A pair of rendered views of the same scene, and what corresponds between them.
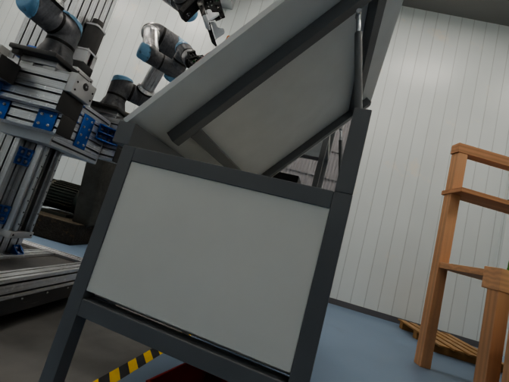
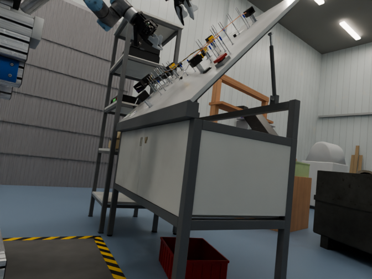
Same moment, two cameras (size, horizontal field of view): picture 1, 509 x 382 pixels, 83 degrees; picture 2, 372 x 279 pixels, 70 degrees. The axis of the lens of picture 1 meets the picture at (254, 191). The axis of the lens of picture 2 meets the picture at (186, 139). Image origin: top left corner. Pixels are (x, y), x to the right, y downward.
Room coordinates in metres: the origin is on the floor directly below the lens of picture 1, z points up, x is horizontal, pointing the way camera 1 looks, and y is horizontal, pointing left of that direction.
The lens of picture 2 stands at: (0.02, 1.10, 0.62)
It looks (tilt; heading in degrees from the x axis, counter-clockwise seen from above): 5 degrees up; 317
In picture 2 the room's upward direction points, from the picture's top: 7 degrees clockwise
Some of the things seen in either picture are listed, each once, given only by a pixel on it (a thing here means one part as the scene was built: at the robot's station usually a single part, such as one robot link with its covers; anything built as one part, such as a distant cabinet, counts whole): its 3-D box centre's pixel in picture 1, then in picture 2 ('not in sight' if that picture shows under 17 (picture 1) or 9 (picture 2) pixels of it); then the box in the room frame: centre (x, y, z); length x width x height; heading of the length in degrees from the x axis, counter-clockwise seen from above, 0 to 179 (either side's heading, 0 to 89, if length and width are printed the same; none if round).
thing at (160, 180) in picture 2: not in sight; (159, 163); (1.07, 0.28, 0.60); 0.55 x 0.03 x 0.39; 164
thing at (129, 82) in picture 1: (121, 86); not in sight; (1.76, 0.99, 1.33); 0.13 x 0.12 x 0.14; 126
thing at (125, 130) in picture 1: (206, 183); (144, 121); (1.34, 0.23, 0.83); 1.18 x 0.05 x 0.06; 164
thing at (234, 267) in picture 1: (257, 251); (186, 165); (1.25, -0.08, 0.60); 1.17 x 0.58 x 0.40; 164
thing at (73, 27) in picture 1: (64, 29); not in sight; (1.26, 1.05, 1.33); 0.13 x 0.12 x 0.14; 167
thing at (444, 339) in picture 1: (444, 342); not in sight; (3.55, -2.66, 0.05); 1.06 x 0.73 x 0.10; 176
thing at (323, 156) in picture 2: not in sight; (323, 175); (2.02, -4.74, 0.68); 0.69 x 0.62 x 1.36; 172
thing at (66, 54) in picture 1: (56, 53); not in sight; (1.26, 1.05, 1.21); 0.15 x 0.15 x 0.10
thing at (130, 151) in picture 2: not in sight; (129, 159); (1.59, 0.13, 0.60); 0.55 x 0.02 x 0.39; 164
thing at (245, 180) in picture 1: (243, 298); (181, 197); (1.25, -0.08, 0.40); 1.18 x 0.60 x 0.80; 164
